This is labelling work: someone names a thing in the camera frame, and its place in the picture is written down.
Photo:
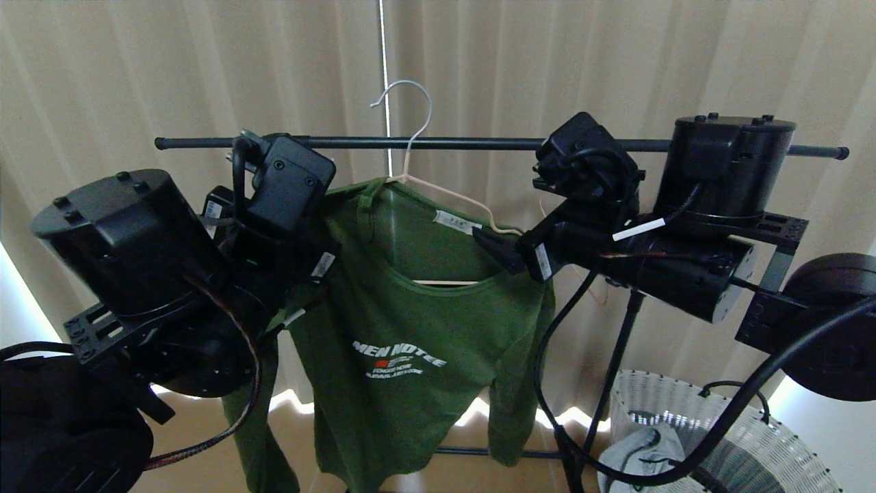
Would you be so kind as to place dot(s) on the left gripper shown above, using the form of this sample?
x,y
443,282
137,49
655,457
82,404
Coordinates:
x,y
274,274

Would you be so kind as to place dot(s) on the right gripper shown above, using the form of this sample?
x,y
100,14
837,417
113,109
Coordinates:
x,y
582,239

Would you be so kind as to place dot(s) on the pink clothes hanger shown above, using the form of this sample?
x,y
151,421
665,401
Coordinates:
x,y
445,282

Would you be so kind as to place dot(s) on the green long-sleeved shirt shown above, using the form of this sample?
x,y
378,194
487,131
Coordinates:
x,y
410,329

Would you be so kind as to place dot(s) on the pale grey shorts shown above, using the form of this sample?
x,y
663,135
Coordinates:
x,y
629,459

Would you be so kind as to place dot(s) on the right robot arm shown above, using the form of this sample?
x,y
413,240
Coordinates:
x,y
725,171

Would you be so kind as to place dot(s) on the black clothes rack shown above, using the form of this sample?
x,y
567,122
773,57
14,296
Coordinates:
x,y
445,144

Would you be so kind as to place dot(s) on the white laundry basket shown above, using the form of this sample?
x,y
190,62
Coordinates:
x,y
787,465

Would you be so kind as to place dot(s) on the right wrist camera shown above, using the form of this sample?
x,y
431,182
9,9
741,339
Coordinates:
x,y
582,150

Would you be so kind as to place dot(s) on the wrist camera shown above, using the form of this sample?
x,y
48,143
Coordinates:
x,y
582,150
287,185

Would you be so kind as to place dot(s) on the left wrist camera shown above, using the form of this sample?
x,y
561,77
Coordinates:
x,y
287,185

